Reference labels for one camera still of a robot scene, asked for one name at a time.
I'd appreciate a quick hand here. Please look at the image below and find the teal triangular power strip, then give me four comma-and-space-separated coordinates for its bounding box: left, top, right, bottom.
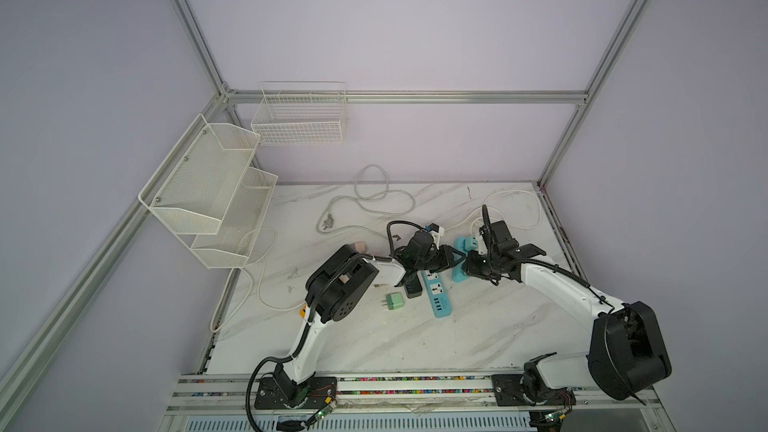
451, 235, 478, 283

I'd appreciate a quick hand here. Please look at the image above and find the black power strip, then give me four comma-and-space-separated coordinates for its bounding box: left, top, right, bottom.
402, 272, 423, 299

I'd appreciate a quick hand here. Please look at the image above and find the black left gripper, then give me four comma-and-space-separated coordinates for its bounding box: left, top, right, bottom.
416, 246, 463, 276

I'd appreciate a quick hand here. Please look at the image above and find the cream power cable with plug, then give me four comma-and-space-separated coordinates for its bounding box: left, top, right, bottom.
443, 189, 544, 241

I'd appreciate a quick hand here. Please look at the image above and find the white mesh shelf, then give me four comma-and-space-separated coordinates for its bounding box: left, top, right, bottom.
191, 167, 278, 269
138, 115, 260, 235

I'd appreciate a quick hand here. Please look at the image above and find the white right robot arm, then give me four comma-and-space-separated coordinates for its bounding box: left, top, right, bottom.
463, 217, 672, 405

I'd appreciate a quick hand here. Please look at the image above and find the green usb charger plug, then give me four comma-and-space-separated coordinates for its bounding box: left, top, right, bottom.
382, 292, 405, 311

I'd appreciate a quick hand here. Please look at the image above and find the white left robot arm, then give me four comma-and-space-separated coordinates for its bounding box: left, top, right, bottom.
246, 228, 467, 410

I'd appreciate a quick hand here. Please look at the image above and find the grey power cable with plug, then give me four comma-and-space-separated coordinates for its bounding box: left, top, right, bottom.
316, 163, 418, 241

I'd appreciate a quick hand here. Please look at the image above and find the teal rectangular power strip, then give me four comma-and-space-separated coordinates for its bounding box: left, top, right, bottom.
421, 271, 452, 319

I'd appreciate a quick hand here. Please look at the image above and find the white mesh shelf lower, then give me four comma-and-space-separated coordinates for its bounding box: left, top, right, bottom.
191, 167, 278, 269

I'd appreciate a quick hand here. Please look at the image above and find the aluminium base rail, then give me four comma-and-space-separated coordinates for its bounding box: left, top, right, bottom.
167, 367, 661, 418

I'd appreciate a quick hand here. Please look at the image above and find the white wire basket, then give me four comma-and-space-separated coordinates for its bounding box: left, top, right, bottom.
251, 81, 348, 146

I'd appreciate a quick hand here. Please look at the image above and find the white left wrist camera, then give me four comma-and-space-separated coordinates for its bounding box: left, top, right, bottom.
425, 223, 445, 237

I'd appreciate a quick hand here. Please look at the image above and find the white mesh shelf upper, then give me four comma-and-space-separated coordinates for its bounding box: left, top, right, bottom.
138, 115, 260, 235

